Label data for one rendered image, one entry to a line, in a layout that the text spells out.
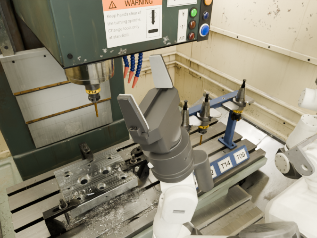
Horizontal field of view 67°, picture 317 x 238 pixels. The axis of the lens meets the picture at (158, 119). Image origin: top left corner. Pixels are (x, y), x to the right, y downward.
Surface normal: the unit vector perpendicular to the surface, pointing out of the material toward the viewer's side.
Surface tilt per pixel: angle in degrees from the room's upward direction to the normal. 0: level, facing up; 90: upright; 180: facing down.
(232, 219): 7
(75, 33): 90
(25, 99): 90
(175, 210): 94
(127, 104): 100
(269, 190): 24
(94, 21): 90
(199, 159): 17
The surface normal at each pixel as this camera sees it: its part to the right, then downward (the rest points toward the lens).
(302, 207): -0.21, -0.94
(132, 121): -0.37, 0.66
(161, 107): -0.26, -0.74
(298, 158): -0.83, 0.31
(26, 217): 0.01, -0.82
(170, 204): 0.02, 0.63
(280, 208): -0.71, -0.50
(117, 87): 0.55, 0.48
